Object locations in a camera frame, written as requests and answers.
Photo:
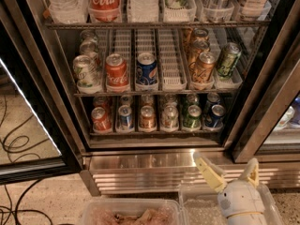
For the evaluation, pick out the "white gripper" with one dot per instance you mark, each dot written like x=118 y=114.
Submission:
x=241 y=199

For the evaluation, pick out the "blue pepsi can bottom front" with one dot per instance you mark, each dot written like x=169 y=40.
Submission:
x=215 y=116

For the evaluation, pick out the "blue pepsi can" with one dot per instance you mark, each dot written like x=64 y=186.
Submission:
x=211 y=100
x=215 y=116

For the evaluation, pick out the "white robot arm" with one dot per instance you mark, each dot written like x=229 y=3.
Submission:
x=246 y=219

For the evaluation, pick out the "green sprite can bottom front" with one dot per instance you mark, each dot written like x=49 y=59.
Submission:
x=192 y=117

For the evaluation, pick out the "blue pepsi can bottom behind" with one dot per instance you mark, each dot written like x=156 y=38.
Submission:
x=211 y=100

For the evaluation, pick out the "white green can bottom front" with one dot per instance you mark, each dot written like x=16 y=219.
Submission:
x=169 y=118

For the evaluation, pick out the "orange can bottom front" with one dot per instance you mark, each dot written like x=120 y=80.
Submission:
x=147 y=118

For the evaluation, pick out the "orange can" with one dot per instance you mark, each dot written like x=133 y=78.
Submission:
x=147 y=118
x=203 y=67

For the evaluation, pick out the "orange can middle front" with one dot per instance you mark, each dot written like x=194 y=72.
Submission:
x=203 y=67

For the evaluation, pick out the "empty white can tray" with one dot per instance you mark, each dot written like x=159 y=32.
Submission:
x=173 y=75

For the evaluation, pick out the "blue white can bottom front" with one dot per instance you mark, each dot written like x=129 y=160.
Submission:
x=125 y=117

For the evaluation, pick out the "green can middle right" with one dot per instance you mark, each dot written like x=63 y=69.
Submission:
x=228 y=59

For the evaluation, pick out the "blue pepsi can middle shelf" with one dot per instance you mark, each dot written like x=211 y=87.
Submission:
x=147 y=69

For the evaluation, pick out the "red coke can bottom front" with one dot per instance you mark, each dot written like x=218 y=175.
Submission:
x=101 y=119

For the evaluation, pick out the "red coca-cola can middle shelf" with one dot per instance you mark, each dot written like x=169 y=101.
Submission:
x=116 y=70

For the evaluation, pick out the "white green can middle shelf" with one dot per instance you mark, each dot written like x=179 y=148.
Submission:
x=85 y=71

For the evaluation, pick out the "glass fridge door left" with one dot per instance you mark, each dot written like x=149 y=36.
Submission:
x=39 y=131

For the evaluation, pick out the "red coca-cola bottle top shelf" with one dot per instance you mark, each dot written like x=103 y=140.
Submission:
x=104 y=10

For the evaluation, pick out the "clear plastic bin right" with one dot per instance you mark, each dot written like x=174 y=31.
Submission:
x=200 y=206

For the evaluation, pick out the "clear plastic bin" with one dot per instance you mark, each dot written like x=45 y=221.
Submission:
x=200 y=206
x=129 y=207

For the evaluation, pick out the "clear plastic bin left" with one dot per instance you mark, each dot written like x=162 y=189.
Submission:
x=129 y=207

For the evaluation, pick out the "clear water bottle top centre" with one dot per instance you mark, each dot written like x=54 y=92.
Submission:
x=142 y=11

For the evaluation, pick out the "clear water bottle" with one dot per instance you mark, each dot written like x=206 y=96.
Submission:
x=68 y=11
x=142 y=11

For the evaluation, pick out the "clear water bottle top left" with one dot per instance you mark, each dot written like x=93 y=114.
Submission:
x=68 y=11

